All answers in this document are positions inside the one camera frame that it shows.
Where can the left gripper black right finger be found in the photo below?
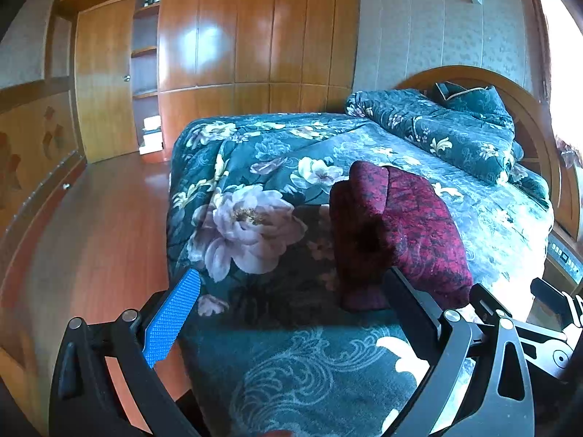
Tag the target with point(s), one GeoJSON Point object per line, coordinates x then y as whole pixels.
{"type": "Point", "coordinates": [499, 397]}

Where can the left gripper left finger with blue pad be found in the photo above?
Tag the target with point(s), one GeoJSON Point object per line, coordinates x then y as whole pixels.
{"type": "Point", "coordinates": [83, 398]}

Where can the dark red knitted garment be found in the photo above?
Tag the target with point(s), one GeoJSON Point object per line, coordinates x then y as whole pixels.
{"type": "Point", "coordinates": [383, 217]}

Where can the bedside control panel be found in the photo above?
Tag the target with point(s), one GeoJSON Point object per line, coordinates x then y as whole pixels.
{"type": "Point", "coordinates": [562, 261]}

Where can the teal floral bed blanket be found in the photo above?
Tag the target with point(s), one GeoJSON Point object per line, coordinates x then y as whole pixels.
{"type": "Point", "coordinates": [268, 346]}

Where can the wooden curved headboard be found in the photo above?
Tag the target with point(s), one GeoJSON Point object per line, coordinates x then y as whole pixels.
{"type": "Point", "coordinates": [533, 132]}

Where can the folded teal floral quilt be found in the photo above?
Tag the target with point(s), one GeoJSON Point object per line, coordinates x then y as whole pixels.
{"type": "Point", "coordinates": [486, 151]}

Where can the dark teal pillow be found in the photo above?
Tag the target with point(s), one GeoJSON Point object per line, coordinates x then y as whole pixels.
{"type": "Point", "coordinates": [482, 102]}

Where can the open wooden shelf unit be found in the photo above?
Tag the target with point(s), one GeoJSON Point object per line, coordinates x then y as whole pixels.
{"type": "Point", "coordinates": [143, 76]}

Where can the wooden door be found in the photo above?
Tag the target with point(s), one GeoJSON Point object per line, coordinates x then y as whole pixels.
{"type": "Point", "coordinates": [101, 73]}

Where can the wooden wardrobe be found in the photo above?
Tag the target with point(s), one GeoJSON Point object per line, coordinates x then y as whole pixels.
{"type": "Point", "coordinates": [221, 57]}

